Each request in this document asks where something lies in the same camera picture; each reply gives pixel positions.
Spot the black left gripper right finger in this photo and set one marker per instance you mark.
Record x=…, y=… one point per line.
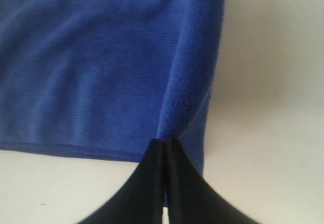
x=190, y=198

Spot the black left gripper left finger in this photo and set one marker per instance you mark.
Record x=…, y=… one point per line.
x=141, y=199

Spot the blue microfiber towel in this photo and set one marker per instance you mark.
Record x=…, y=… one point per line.
x=99, y=79

